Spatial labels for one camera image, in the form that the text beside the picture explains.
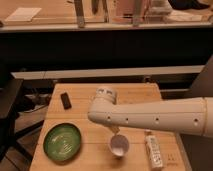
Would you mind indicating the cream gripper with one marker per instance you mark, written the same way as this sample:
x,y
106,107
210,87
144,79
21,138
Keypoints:
x,y
114,129

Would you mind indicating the green ceramic bowl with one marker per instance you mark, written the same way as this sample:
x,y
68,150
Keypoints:
x,y
62,142

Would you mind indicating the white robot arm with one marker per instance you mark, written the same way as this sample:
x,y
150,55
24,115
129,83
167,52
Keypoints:
x,y
193,116

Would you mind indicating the white paper cup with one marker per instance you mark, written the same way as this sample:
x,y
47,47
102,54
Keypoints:
x,y
119,145

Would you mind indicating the white labelled bottle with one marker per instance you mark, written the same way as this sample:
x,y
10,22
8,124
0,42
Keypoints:
x,y
153,151

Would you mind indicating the black rectangular block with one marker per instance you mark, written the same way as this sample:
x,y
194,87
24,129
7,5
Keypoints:
x,y
65,101

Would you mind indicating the black chair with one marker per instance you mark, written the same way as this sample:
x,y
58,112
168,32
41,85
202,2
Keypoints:
x,y
10,95

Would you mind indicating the white paper sheet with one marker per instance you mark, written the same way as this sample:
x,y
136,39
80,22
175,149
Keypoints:
x,y
23,14

